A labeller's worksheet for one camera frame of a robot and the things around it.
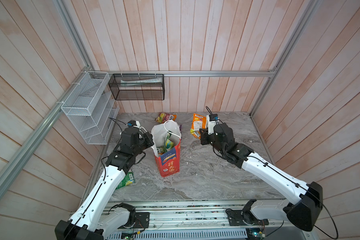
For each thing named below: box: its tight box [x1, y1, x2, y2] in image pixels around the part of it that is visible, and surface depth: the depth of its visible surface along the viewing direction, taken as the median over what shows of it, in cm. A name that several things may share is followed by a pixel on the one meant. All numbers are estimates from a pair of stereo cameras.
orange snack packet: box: [190, 113, 207, 140], surface depth 76 cm
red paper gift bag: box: [151, 120, 182, 178], surface depth 81 cm
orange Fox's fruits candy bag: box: [155, 112, 178, 124], surface depth 117 cm
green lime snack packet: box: [115, 171, 136, 190], surface depth 87 cm
